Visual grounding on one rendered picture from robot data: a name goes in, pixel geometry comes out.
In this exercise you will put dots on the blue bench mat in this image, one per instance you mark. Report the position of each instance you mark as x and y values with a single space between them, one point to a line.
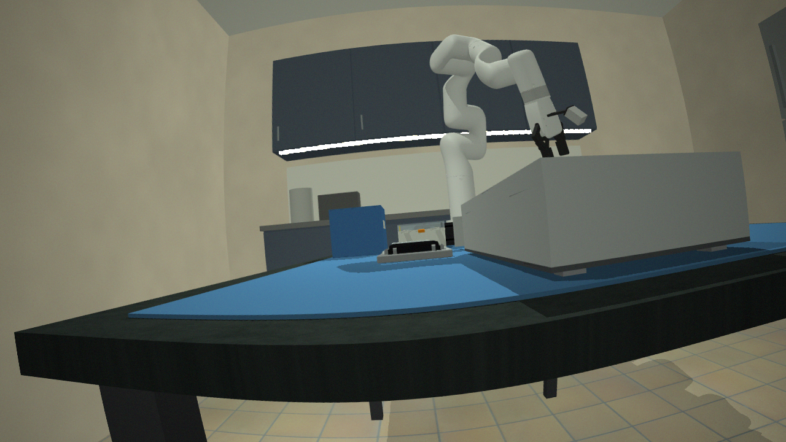
350 287

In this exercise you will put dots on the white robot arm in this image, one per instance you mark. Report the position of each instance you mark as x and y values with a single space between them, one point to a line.
519 68

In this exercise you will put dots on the blue open-top bin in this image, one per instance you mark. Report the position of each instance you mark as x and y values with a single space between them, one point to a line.
358 231

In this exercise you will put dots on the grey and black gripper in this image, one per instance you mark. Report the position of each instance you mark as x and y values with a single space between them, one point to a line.
543 127

